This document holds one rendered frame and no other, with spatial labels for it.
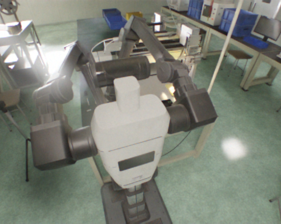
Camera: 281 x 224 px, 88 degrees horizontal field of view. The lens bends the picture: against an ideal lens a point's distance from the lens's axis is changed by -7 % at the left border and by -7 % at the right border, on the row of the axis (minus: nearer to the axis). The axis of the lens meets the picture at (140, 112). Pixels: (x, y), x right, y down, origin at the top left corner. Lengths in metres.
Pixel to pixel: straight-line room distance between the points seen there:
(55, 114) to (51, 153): 0.11
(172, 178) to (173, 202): 0.26
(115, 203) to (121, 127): 1.22
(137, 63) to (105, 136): 0.21
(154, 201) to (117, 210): 0.33
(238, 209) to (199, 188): 0.42
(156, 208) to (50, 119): 1.26
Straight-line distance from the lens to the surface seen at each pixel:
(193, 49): 1.45
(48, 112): 0.50
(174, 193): 1.89
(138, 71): 0.44
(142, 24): 0.82
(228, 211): 2.01
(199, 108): 0.52
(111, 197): 1.60
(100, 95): 0.87
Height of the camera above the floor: 1.77
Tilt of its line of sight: 44 degrees down
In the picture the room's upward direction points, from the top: straight up
